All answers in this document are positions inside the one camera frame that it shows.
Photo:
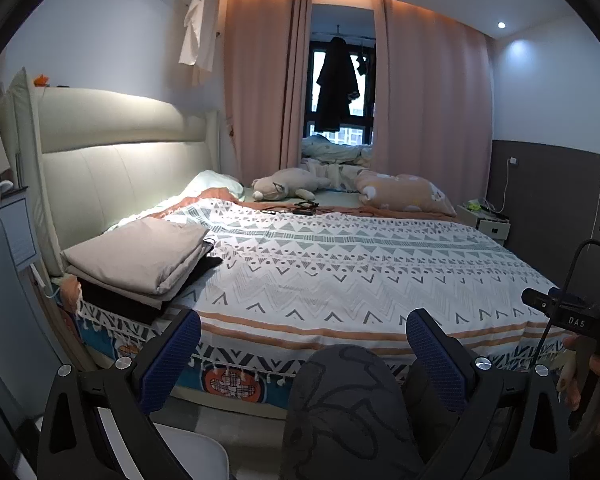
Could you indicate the crumpled light bedding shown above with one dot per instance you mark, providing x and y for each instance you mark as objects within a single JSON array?
[{"x": 335, "y": 152}]

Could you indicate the person's patterned grey leg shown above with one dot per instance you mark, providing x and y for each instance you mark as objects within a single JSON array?
[{"x": 345, "y": 420}]

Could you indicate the grey bedside cabinet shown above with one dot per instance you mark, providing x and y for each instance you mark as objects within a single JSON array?
[{"x": 17, "y": 230}]

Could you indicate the grey plush toy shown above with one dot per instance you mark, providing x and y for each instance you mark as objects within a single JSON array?
[{"x": 290, "y": 185}]

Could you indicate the dark framed window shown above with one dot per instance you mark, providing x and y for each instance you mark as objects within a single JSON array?
[{"x": 366, "y": 95}]

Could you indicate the small orange toy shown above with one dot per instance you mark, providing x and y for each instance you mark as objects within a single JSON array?
[{"x": 40, "y": 80}]

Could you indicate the white hanging shirt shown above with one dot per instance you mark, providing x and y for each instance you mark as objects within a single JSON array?
[{"x": 197, "y": 25}]

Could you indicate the beige jacket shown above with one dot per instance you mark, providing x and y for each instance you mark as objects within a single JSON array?
[{"x": 135, "y": 255}]

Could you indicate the white nightstand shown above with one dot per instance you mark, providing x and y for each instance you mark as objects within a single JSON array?
[{"x": 485, "y": 225}]

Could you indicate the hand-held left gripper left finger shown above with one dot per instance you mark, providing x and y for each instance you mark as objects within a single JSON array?
[{"x": 172, "y": 360}]

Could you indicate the peach printed pillow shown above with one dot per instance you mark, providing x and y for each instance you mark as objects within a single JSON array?
[{"x": 405, "y": 195}]

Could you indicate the bed with cream headboard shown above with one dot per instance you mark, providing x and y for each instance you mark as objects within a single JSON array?
[{"x": 130, "y": 170}]

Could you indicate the black folded clothes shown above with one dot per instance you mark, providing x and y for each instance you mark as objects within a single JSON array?
[{"x": 125, "y": 307}]

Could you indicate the black hanging coat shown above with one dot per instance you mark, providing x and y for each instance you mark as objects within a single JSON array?
[{"x": 336, "y": 85}]

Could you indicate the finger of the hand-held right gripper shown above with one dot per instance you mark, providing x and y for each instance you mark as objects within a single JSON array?
[{"x": 542, "y": 300}]

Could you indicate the patterned geometric blanket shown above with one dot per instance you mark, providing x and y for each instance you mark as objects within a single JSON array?
[{"x": 330, "y": 270}]

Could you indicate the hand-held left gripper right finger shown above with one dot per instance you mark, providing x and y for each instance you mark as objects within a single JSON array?
[{"x": 437, "y": 360}]

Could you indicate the white pillow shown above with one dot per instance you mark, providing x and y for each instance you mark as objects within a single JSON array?
[{"x": 215, "y": 185}]

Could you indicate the white chair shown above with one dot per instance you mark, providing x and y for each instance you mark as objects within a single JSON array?
[{"x": 195, "y": 450}]

